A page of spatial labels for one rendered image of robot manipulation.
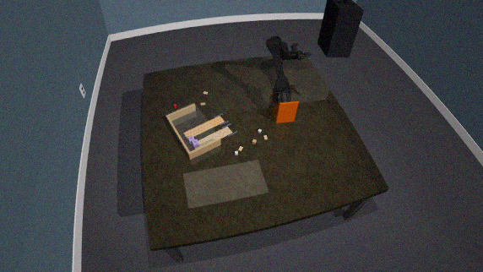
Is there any tan strip with purple zigzag pattern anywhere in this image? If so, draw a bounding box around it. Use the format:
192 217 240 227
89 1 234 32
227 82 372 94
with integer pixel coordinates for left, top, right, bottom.
216 127 232 139

